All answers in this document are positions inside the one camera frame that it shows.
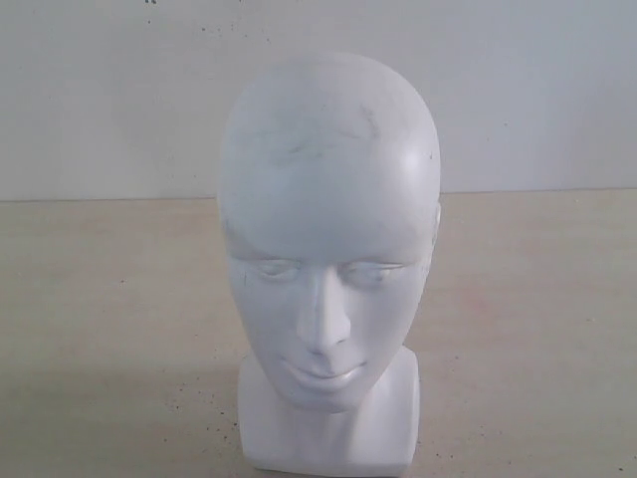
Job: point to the white mannequin head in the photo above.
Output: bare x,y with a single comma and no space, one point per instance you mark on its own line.
329,201

